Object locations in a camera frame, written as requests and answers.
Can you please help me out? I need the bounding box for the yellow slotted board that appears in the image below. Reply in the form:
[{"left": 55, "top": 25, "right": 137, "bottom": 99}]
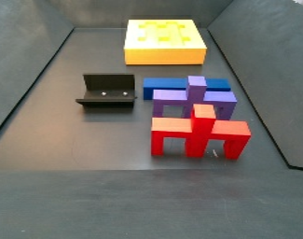
[{"left": 123, "top": 20, "right": 207, "bottom": 65}]

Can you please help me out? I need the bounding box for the red cross-shaped block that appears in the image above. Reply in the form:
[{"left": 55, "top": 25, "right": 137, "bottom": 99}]
[{"left": 151, "top": 104, "right": 251, "bottom": 160}]

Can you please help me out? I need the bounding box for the blue block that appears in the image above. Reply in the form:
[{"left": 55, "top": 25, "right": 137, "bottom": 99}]
[{"left": 142, "top": 77, "right": 231, "bottom": 100}]

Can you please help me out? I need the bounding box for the purple cross-shaped block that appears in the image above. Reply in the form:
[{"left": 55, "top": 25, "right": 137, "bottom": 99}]
[{"left": 153, "top": 76, "right": 237, "bottom": 120}]

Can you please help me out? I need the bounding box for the black angle bracket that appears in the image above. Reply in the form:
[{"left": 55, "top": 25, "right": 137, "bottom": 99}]
[{"left": 75, "top": 73, "right": 137, "bottom": 107}]

